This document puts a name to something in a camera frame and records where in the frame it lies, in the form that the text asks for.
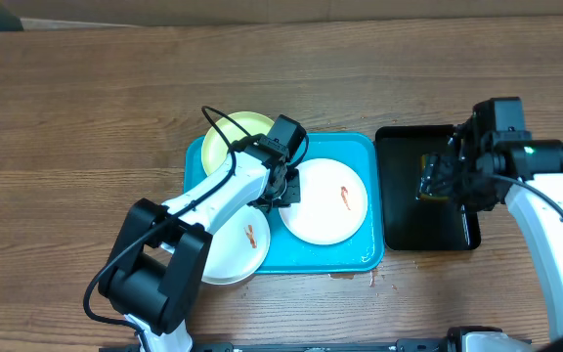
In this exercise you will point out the green yellow sponge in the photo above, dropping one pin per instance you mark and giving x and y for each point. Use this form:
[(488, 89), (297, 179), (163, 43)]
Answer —
[(430, 171)]

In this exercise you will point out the teal plastic tray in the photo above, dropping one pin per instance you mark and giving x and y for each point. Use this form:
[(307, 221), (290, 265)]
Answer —
[(360, 253)]

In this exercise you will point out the white plate front left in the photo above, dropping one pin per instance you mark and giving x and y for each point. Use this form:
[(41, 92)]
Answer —
[(238, 248)]

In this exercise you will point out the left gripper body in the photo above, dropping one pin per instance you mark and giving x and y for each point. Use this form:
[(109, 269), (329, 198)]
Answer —
[(274, 199)]

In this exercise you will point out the yellow-green plate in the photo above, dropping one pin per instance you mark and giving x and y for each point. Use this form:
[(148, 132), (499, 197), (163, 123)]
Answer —
[(214, 150)]

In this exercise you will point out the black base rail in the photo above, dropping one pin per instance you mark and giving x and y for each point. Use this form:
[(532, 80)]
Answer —
[(401, 345)]

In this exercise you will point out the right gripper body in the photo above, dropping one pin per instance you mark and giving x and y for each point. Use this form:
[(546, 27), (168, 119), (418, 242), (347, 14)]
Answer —
[(465, 190)]

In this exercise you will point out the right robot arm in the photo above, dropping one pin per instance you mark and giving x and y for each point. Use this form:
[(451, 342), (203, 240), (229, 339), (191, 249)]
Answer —
[(534, 197)]

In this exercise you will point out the black water tray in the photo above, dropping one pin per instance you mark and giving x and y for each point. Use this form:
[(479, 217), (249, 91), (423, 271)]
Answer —
[(411, 222)]

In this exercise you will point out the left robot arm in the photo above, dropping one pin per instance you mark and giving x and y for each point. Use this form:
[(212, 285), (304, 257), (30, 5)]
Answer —
[(155, 267)]

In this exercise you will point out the white plate with stain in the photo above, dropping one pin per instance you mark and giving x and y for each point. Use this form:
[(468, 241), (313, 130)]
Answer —
[(333, 203)]

